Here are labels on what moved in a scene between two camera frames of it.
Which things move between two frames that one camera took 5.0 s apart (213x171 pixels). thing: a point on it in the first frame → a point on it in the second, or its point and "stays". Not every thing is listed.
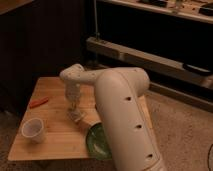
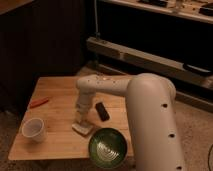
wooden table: (65, 138) stays
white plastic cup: (33, 130) stays
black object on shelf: (195, 68) stays
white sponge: (75, 113) → (82, 129)
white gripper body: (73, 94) → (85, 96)
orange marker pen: (38, 102) stays
